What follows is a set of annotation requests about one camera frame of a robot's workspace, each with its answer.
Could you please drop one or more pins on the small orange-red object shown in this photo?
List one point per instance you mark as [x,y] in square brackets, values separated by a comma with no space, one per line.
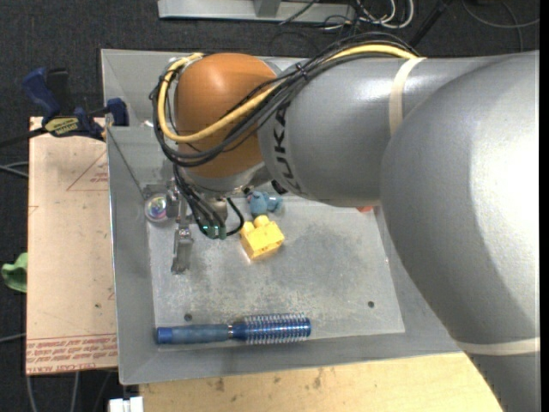
[365,208]

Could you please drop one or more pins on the grey metal bin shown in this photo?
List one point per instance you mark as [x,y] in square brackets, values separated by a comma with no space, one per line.
[300,281]

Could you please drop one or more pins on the brown cardboard board, red print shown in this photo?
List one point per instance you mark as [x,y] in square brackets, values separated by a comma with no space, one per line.
[68,247]

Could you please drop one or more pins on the blue toy animal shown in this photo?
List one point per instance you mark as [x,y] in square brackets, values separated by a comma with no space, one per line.
[262,203]

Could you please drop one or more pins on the yellow toy brick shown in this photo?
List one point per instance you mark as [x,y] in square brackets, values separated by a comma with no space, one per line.
[262,239]

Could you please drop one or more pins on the clear glass ball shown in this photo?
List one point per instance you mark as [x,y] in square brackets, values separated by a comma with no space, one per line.
[155,207]

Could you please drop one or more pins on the blue round hairbrush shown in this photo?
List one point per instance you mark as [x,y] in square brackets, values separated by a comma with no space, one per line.
[240,329]

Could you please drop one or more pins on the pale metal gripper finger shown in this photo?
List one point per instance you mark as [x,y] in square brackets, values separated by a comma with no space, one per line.
[187,251]
[177,256]

